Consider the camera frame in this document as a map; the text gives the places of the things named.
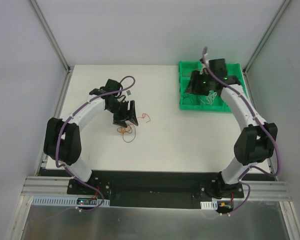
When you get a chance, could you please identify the black wire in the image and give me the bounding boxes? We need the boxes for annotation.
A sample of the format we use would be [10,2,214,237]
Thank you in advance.
[181,93,198,105]

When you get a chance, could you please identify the white wire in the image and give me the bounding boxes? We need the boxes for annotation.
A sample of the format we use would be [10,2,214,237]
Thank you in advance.
[199,90,218,105]

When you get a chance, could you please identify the orange wire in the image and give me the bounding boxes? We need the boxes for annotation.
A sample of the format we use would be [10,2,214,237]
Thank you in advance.
[181,68,196,78]

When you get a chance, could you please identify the coloured wire bundle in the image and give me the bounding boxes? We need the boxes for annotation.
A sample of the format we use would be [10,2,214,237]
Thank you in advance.
[116,112,151,144]

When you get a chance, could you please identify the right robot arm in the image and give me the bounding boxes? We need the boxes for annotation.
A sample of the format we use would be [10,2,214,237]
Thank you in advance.
[185,58,278,199]

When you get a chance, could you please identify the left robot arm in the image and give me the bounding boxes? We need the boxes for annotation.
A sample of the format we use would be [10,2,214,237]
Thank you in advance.
[43,79,139,195]

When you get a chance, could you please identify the green compartment bin tray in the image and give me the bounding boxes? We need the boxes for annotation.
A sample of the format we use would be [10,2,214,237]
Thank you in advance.
[178,58,246,113]

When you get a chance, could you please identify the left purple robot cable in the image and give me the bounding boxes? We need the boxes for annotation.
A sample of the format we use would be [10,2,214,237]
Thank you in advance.
[29,75,136,221]

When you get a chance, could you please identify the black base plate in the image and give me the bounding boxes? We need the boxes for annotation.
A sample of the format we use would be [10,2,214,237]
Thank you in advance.
[66,170,244,209]

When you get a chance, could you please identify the right white cable duct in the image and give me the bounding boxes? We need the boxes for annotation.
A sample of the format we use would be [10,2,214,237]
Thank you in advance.
[200,200,218,211]

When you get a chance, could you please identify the white cable duct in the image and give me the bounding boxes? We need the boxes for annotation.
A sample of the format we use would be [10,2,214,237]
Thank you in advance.
[32,196,110,208]
[200,200,218,211]

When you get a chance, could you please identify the left white cable duct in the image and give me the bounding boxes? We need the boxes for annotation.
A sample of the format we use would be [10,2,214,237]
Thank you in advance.
[32,196,110,208]

